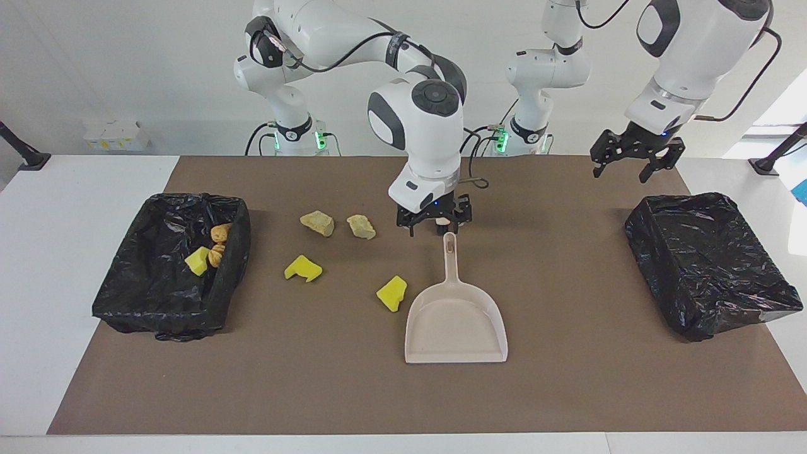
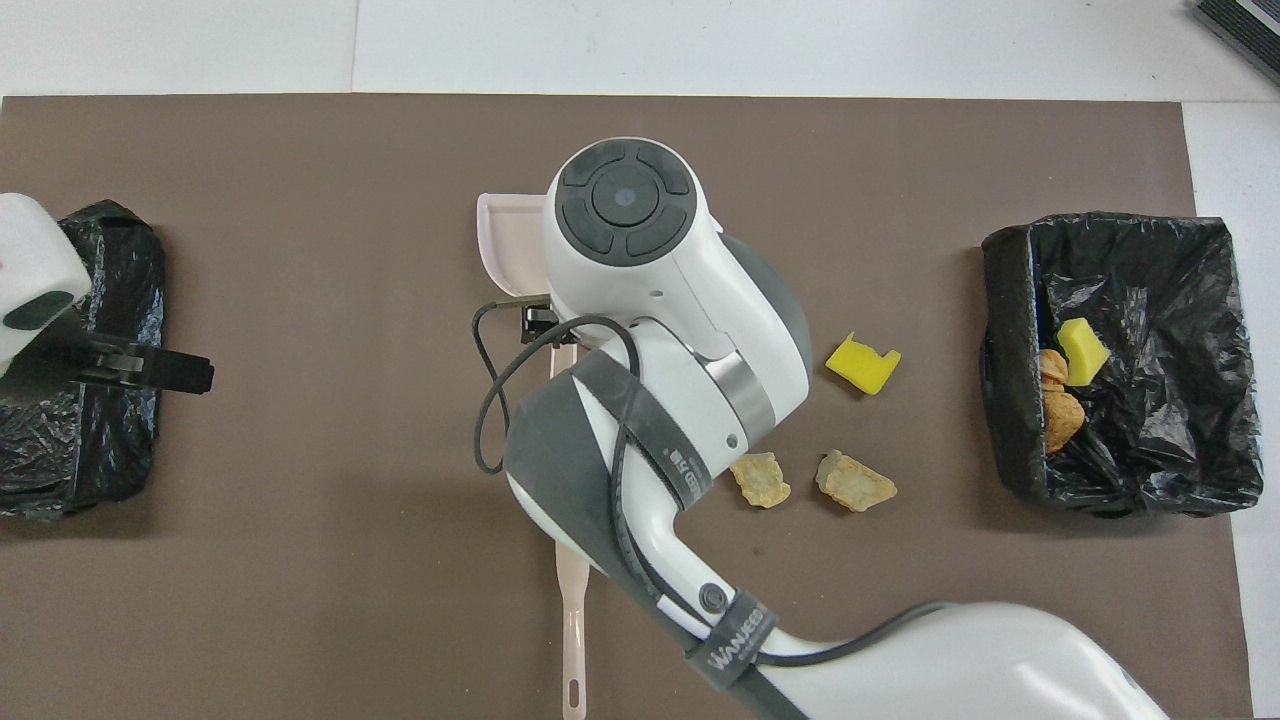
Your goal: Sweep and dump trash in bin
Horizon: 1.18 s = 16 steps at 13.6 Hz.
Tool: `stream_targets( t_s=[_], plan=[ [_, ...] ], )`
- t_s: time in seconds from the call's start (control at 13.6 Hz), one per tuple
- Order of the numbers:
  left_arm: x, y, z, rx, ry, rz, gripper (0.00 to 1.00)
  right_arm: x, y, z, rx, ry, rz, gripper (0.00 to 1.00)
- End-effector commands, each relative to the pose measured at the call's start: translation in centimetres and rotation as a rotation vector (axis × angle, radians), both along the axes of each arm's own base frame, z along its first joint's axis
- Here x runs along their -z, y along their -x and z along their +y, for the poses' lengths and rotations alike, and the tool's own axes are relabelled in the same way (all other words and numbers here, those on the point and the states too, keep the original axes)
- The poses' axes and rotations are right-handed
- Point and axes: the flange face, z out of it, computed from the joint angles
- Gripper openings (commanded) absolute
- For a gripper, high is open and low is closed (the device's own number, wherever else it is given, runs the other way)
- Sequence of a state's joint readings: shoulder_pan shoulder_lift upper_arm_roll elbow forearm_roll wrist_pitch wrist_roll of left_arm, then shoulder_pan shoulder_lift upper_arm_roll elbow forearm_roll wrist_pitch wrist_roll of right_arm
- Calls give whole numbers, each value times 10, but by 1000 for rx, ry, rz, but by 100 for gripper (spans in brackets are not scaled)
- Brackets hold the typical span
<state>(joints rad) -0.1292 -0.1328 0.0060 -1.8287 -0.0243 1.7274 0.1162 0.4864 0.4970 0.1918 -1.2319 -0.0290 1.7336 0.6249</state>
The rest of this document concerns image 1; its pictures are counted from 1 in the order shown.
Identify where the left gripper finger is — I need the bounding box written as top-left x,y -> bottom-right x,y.
591,131 -> 622,179
639,142 -> 686,185

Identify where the pale fried dumpling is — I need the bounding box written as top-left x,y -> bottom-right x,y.
346,214 -> 377,241
299,211 -> 335,238

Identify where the yellow sponge piece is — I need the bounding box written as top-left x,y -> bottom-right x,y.
284,254 -> 323,283
376,275 -> 408,313
184,246 -> 211,277

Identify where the beige plastic dustpan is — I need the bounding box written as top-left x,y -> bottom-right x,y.
404,232 -> 509,364

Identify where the black bag lined bin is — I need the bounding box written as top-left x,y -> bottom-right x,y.
92,192 -> 252,342
625,192 -> 804,342

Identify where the brown paper table mat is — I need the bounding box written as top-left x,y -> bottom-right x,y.
47,156 -> 807,436

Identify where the black left base cable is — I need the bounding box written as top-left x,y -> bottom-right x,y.
465,125 -> 506,156

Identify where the black base cable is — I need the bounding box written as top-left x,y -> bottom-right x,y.
245,122 -> 278,156
465,125 -> 506,156

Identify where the black camera stand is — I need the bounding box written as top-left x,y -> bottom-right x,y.
748,122 -> 807,177
0,121 -> 52,172

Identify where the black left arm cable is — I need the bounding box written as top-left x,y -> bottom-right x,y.
577,0 -> 782,122

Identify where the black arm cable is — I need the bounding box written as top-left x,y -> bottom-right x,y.
268,28 -> 492,190
577,0 -> 782,122

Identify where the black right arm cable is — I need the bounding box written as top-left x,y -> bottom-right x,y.
268,28 -> 492,190

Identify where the black right base cable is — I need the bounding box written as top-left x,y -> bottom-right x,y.
245,122 -> 278,156

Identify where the white wall outlet box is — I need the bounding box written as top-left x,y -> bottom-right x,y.
83,120 -> 151,152

